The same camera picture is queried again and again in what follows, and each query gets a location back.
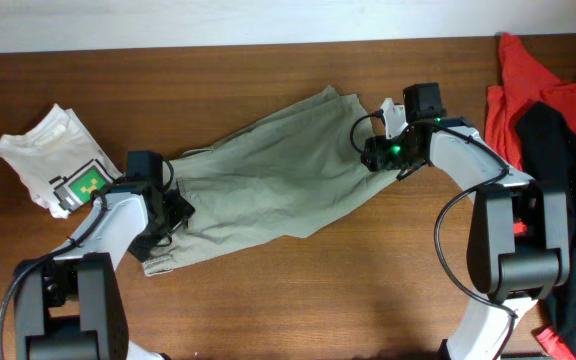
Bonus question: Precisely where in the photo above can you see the khaki shorts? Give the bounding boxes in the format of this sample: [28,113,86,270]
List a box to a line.
[142,86,396,276]

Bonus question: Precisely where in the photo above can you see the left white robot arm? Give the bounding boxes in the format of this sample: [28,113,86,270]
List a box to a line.
[0,181,195,360]

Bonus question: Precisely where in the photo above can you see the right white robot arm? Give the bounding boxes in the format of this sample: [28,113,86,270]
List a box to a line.
[358,115,570,360]

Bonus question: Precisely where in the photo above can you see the white folded graphic t-shirt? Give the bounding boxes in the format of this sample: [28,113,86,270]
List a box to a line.
[0,104,121,219]

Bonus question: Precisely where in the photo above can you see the red garment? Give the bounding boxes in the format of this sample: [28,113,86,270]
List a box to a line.
[485,33,576,236]

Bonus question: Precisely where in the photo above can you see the right black cable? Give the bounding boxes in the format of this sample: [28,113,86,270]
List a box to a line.
[349,110,519,360]

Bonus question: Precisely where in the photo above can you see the black cable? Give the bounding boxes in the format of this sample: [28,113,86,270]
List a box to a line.
[0,158,177,360]
[349,110,519,360]

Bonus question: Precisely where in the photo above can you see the left black cable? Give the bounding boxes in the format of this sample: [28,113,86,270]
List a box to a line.
[0,158,177,360]

